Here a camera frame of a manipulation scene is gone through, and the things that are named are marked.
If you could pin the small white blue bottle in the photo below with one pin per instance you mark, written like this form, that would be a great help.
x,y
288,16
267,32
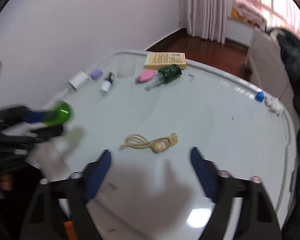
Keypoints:
x,y
107,84

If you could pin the dark green dropper bottle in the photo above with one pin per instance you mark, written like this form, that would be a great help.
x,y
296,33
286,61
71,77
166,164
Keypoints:
x,y
164,75

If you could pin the purple square case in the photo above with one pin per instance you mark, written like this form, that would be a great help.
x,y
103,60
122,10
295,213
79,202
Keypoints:
x,y
96,74

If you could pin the crumpled white tissue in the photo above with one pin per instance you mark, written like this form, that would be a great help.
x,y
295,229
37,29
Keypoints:
x,y
274,106

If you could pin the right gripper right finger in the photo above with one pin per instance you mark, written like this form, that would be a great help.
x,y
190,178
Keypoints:
x,y
257,217

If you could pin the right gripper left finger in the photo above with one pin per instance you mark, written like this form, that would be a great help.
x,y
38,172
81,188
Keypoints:
x,y
58,209

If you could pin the small blue block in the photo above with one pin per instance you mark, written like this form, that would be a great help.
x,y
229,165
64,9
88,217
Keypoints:
x,y
259,96

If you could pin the pink oval case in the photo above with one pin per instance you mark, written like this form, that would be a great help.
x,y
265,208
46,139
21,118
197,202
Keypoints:
x,y
145,76

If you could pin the folded pink quilt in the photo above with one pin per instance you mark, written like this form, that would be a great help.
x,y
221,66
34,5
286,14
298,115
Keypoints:
x,y
248,14

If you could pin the yellow cardboard box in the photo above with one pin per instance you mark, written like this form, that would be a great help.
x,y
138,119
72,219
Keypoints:
x,y
156,61

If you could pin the green transparent bottle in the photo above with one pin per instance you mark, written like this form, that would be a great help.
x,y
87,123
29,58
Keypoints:
x,y
59,115

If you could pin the pink patterned curtain left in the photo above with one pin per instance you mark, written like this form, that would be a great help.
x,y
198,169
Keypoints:
x,y
207,19

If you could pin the white plastic storage box lid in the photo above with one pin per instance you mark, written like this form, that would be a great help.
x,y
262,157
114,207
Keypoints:
x,y
151,190

